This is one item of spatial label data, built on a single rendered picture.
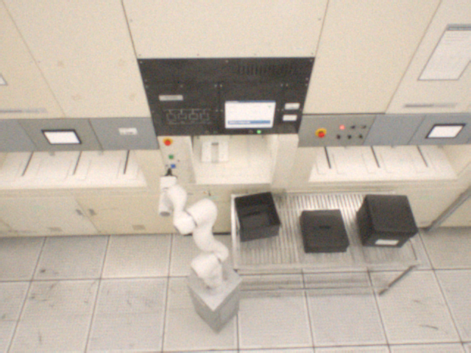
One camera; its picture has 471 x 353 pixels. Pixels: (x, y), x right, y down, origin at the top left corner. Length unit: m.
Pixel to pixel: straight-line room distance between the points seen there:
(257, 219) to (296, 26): 1.37
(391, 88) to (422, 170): 1.05
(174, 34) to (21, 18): 0.65
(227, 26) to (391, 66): 0.87
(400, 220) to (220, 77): 1.48
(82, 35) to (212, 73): 0.62
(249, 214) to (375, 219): 0.86
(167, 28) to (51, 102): 0.82
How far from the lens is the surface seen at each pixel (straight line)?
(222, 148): 2.69
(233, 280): 2.30
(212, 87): 1.85
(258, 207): 2.53
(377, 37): 1.84
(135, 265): 3.26
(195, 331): 3.00
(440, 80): 2.17
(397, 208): 2.49
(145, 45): 1.74
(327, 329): 3.09
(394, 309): 3.33
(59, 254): 3.56
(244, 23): 1.64
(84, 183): 2.77
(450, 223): 3.78
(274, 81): 1.85
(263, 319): 3.02
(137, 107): 1.99
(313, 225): 2.41
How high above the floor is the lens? 2.94
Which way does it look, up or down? 54 degrees down
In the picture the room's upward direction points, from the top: 1 degrees clockwise
